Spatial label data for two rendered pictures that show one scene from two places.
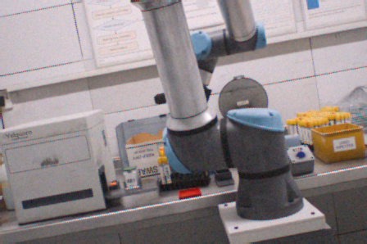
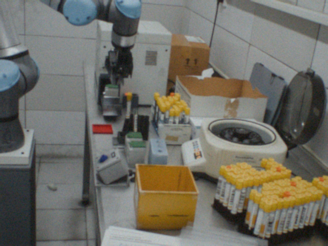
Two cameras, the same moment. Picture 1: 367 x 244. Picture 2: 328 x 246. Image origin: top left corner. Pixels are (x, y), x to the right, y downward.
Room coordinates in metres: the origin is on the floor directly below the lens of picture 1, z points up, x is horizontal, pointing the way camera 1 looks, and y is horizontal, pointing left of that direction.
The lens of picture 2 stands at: (1.07, -1.39, 1.46)
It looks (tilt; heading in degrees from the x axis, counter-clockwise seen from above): 21 degrees down; 78
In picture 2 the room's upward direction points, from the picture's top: 6 degrees clockwise
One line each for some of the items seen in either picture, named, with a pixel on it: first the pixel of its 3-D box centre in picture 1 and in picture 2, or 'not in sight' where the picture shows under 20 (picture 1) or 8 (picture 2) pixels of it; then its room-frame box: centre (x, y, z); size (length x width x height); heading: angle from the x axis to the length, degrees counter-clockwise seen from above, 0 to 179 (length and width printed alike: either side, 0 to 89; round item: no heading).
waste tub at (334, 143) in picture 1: (337, 142); (163, 196); (1.29, -0.50, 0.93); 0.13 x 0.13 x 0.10; 87
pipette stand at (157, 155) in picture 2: (285, 151); (157, 163); (1.30, -0.33, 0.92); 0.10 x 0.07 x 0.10; 85
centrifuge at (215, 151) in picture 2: not in sight; (233, 148); (1.55, -0.25, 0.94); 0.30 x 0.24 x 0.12; 172
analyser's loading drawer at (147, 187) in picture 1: (126, 187); (110, 99); (1.22, 0.21, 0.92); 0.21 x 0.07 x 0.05; 90
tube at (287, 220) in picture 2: not in sight; (287, 218); (1.55, -0.61, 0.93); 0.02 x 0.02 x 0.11
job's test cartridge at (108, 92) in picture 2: (132, 178); (111, 95); (1.22, 0.19, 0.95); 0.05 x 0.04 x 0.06; 0
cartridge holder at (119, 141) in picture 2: (223, 176); (126, 139); (1.25, -0.10, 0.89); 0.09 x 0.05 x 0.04; 1
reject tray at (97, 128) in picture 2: (189, 193); (102, 128); (1.18, 0.02, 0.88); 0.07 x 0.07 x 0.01; 0
